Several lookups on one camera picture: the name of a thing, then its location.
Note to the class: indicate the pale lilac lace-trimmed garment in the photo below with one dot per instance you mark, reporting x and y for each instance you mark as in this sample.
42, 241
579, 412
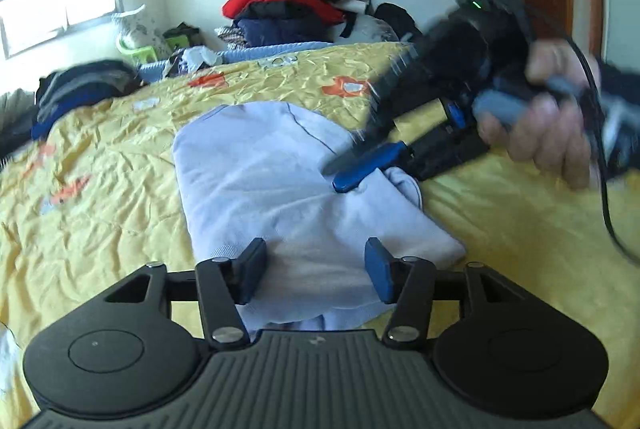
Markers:
260, 174

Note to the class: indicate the yellow floral bedspread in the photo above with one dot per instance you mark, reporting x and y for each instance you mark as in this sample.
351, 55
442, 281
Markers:
100, 209

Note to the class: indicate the window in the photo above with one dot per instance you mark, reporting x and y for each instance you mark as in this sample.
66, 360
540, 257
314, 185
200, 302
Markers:
60, 4

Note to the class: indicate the white fabric bundle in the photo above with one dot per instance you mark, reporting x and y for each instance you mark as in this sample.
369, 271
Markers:
370, 29

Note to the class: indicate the person's right hand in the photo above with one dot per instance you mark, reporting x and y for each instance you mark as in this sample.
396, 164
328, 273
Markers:
550, 139

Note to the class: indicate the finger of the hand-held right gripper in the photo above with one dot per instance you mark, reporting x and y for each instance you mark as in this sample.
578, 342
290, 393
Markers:
395, 94
370, 164

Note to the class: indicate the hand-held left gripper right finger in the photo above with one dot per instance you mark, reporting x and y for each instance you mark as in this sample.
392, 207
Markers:
380, 271

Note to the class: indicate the light blue bed sheet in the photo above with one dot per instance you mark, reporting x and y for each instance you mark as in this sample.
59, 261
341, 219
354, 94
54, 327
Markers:
250, 51

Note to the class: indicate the grey cloth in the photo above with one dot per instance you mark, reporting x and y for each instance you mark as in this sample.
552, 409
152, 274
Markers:
17, 124

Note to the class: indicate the pile of dark clothes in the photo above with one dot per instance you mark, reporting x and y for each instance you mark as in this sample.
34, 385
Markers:
85, 84

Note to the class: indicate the navy blue garment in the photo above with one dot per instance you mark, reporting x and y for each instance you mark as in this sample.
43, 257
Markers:
285, 31

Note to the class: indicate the white floral pillow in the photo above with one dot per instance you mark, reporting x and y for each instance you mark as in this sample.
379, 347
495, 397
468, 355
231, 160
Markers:
140, 26

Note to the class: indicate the black backpack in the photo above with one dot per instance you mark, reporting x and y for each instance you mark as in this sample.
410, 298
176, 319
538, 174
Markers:
395, 19

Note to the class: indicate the crumpled white plastic bags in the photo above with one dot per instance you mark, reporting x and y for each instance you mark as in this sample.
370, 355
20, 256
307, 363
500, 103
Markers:
197, 56

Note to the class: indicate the patterned folded cloth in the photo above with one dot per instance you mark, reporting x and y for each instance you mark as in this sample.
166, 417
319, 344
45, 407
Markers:
230, 36

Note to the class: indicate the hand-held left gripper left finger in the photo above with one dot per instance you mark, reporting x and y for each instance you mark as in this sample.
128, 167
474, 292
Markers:
252, 269

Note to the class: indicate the green plastic stool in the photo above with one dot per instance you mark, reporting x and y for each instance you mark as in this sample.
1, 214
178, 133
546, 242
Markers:
145, 56

